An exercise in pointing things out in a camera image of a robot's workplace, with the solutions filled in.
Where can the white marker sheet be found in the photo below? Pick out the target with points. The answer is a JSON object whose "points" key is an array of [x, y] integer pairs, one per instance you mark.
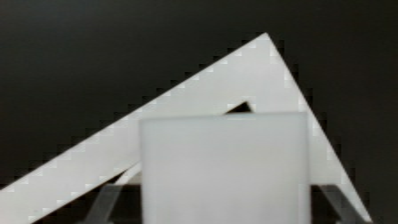
{"points": [[242, 86]]}

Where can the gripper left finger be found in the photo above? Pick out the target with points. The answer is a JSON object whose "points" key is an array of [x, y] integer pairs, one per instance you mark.
{"points": [[116, 208]]}

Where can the white stool leg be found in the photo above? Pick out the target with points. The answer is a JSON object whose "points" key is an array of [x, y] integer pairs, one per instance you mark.
{"points": [[226, 169]]}

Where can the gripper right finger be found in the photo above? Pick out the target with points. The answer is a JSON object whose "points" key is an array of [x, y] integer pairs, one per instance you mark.
{"points": [[333, 210]]}

